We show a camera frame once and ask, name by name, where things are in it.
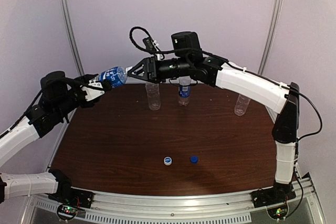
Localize aluminium frame post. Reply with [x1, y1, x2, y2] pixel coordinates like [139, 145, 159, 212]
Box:
[60, 0, 85, 76]
[258, 0, 284, 75]

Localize left black cable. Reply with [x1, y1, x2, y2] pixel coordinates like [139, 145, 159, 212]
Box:
[0, 76, 87, 141]

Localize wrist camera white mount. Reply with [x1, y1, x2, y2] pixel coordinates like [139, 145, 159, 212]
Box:
[81, 82, 105, 101]
[142, 37, 165, 61]

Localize clear bottle white cap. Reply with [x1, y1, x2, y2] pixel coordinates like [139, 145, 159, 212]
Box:
[145, 82, 161, 111]

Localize right aluminium frame post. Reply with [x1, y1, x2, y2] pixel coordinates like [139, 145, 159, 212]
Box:
[258, 0, 284, 75]

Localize left aluminium frame post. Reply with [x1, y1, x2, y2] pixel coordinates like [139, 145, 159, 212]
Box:
[60, 0, 85, 76]

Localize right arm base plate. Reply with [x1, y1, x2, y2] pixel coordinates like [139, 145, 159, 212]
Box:
[250, 187, 296, 221]

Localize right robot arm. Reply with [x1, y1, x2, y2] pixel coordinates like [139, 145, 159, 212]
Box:
[127, 31, 299, 191]

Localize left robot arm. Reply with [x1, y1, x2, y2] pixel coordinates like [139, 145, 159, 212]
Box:
[1, 71, 112, 201]

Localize blue bottle cap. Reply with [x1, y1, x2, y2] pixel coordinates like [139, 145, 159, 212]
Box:
[190, 156, 199, 164]

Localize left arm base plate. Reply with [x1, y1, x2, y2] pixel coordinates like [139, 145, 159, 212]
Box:
[47, 188, 94, 223]

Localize black cable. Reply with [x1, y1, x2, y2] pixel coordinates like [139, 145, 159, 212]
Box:
[129, 26, 323, 143]
[0, 76, 87, 141]

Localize blue label water bottle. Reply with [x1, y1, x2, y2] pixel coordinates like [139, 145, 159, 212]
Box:
[91, 66, 130, 88]

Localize Pepsi bottle blue label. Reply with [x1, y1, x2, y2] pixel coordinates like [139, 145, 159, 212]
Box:
[178, 77, 191, 106]

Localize aluminium front rail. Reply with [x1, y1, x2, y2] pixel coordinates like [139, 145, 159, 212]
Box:
[19, 174, 326, 223]

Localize right black cable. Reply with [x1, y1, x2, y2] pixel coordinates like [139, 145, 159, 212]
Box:
[129, 26, 323, 143]

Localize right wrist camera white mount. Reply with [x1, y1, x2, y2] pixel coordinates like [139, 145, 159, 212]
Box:
[142, 37, 165, 61]

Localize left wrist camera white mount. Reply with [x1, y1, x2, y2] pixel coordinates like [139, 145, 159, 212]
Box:
[81, 82, 105, 101]

